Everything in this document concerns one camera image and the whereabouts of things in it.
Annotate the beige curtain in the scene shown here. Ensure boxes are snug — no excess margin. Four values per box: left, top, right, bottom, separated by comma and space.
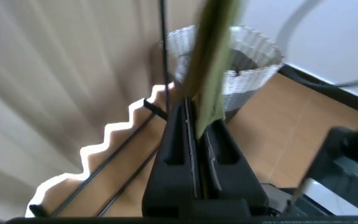
0, 0, 204, 218

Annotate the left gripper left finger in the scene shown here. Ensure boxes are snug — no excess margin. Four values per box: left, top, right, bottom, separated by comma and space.
141, 98, 203, 218

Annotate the white laundry basket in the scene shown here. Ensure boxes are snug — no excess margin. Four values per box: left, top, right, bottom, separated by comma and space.
163, 24, 284, 122

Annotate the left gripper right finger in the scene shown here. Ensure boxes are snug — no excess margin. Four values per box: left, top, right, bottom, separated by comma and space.
199, 118, 270, 216

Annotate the green shirt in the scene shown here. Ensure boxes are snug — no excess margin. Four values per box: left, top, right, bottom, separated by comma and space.
181, 0, 245, 139

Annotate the black clothes rack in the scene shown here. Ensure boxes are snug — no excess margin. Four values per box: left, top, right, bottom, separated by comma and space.
28, 0, 172, 218

